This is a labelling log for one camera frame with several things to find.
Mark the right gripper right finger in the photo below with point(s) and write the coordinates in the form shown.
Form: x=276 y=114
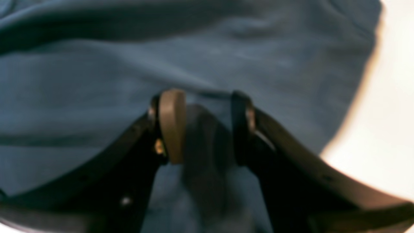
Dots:
x=302 y=193

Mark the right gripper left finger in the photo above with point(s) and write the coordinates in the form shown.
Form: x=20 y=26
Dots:
x=110 y=193

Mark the dark blue t-shirt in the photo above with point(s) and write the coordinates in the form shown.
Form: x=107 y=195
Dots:
x=75 y=74

